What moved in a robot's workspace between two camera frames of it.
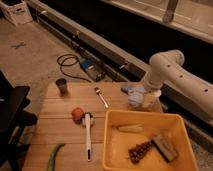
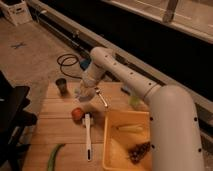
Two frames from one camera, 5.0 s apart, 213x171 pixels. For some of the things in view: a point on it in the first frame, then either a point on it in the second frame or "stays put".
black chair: x=14 y=117 stays put
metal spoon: x=97 y=90 stays put
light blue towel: x=136 y=94 → x=83 y=94
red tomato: x=78 y=114 stays put
